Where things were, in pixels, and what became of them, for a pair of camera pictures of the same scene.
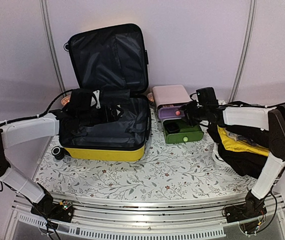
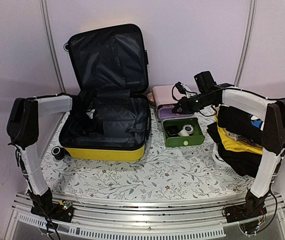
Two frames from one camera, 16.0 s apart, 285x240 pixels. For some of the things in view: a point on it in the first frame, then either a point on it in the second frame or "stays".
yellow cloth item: (231, 144) stays
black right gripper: (188, 106) → (185, 106)
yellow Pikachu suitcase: (113, 58) stays
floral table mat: (166, 171) stays
